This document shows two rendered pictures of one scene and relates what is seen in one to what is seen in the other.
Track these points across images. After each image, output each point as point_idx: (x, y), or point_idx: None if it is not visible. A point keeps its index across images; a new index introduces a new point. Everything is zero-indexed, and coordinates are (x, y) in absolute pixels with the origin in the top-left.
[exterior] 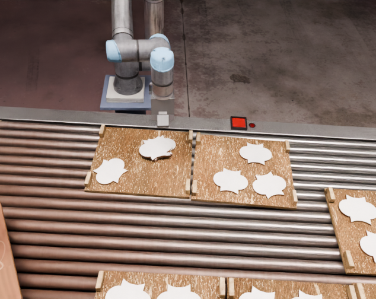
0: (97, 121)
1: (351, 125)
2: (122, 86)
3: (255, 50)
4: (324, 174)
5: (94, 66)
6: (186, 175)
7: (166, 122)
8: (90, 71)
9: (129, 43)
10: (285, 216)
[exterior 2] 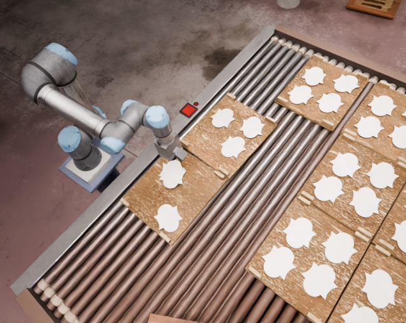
0: (108, 201)
1: (199, 50)
2: (89, 163)
3: (88, 52)
4: (263, 93)
5: None
6: (209, 170)
7: (184, 152)
8: None
9: (120, 127)
10: (277, 134)
